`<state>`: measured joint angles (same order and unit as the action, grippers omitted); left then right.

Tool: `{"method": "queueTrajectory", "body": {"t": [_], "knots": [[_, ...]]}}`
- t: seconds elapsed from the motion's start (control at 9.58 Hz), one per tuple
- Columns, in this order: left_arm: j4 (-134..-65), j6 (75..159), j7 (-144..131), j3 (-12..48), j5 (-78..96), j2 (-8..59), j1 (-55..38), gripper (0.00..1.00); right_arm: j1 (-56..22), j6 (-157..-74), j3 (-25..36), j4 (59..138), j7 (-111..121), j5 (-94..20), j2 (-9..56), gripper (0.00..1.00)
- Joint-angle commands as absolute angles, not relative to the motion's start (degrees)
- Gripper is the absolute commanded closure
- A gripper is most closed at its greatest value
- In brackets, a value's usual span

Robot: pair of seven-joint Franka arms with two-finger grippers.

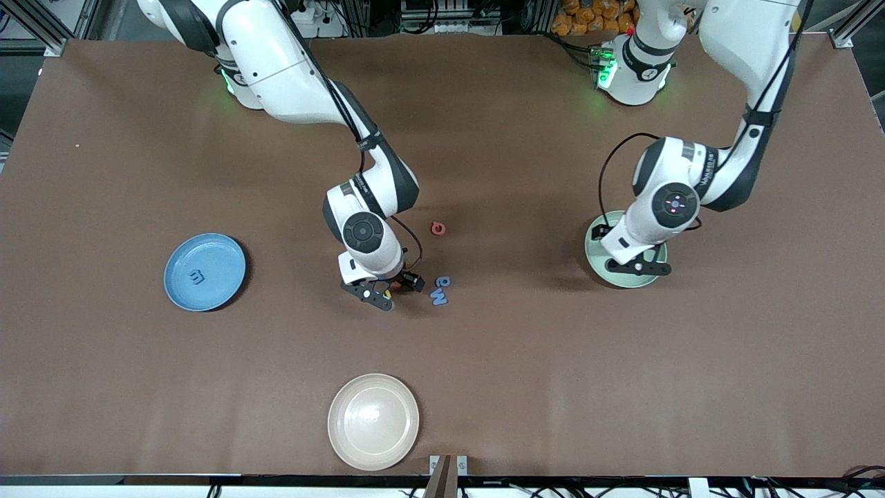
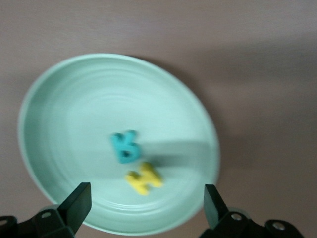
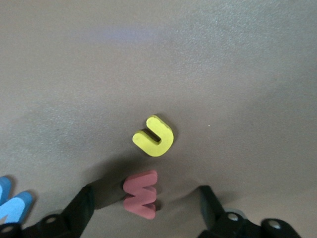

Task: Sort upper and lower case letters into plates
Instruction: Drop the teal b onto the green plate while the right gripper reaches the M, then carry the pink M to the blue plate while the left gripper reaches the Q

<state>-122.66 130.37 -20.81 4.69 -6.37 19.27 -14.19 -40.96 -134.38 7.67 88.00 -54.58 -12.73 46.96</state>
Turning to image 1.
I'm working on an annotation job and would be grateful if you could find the green plate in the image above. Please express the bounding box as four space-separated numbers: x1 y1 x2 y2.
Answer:
584 210 668 288

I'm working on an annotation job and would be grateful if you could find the beige plate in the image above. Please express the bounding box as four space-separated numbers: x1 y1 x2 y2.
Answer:
327 373 420 472

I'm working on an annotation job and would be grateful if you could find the blue plate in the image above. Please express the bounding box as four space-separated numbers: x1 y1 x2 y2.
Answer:
163 233 247 312

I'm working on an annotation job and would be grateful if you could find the orange packets bag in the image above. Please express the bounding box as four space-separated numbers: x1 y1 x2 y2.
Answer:
551 0 637 37

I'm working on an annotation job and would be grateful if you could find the white power strip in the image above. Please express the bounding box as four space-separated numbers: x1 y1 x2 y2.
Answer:
290 0 346 39

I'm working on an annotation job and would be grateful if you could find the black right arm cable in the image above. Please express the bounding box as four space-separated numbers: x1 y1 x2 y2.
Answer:
273 0 424 274

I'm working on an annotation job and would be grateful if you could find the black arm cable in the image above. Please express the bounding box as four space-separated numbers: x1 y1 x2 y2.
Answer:
597 0 803 225
273 0 424 274

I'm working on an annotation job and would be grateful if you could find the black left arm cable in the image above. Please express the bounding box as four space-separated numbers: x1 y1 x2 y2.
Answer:
597 0 803 225

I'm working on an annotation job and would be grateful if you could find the metal camera pole bracket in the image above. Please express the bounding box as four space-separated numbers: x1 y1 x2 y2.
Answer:
429 454 469 498

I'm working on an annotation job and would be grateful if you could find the aluminium frame post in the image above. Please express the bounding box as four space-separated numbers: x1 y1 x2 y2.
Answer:
0 0 70 57
826 0 885 49

